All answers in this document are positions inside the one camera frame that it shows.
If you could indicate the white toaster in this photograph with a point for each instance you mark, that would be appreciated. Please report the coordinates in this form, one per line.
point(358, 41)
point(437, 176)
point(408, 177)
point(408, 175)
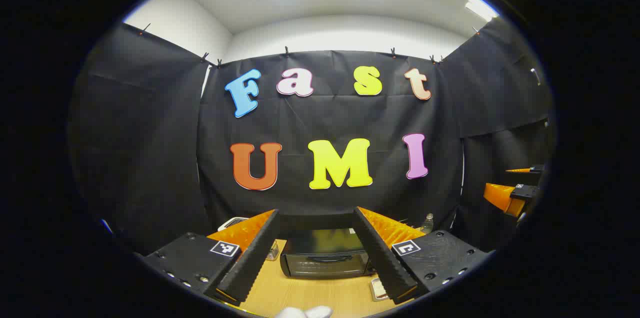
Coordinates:
point(232, 223)

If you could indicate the rectangular ceiling light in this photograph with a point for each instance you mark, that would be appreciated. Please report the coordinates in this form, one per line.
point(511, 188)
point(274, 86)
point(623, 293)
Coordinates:
point(480, 7)

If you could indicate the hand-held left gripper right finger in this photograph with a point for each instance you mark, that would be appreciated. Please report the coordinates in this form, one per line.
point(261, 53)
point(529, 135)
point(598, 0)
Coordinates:
point(382, 258)

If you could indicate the black backdrop cloth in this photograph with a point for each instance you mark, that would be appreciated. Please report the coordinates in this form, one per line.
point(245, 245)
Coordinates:
point(325, 117)

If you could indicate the black electric oven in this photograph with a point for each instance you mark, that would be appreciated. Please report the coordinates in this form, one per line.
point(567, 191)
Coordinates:
point(320, 253)

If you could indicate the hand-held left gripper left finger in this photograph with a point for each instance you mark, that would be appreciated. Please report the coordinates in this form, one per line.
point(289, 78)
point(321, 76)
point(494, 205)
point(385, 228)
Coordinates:
point(250, 263)

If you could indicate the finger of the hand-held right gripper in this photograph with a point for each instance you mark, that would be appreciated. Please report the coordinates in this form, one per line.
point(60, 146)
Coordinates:
point(530, 170)
point(502, 198)

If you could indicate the clear plastic water bottle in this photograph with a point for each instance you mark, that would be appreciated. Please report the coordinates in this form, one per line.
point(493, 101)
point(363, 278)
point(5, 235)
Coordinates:
point(428, 225)

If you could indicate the white rectangular plastic container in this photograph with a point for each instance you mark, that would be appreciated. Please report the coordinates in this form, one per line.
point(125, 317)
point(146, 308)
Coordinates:
point(374, 294)

